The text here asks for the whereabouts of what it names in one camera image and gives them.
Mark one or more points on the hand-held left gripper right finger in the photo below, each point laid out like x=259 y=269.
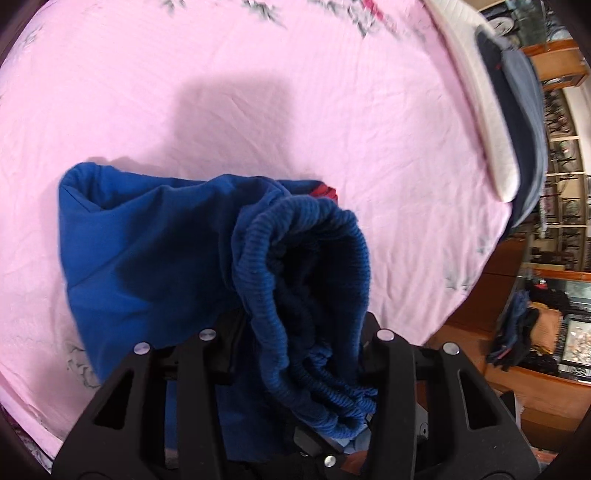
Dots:
x=392 y=369

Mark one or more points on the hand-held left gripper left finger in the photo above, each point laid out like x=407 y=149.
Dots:
x=203 y=369

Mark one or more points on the blue and red pants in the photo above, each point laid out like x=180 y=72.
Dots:
x=161 y=258

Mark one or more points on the pile of dark clothes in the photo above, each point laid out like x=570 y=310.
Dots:
x=521 y=332

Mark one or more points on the framed picture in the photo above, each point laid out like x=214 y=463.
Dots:
x=577 y=341

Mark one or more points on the white quilted pillow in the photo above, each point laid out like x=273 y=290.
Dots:
x=489 y=120

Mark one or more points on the grey-blue folded garment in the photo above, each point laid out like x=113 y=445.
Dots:
x=528 y=138

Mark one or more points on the pink floral bedsheet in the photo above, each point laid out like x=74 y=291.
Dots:
x=277 y=92

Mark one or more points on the wooden display cabinet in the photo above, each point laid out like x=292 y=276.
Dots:
x=565 y=138

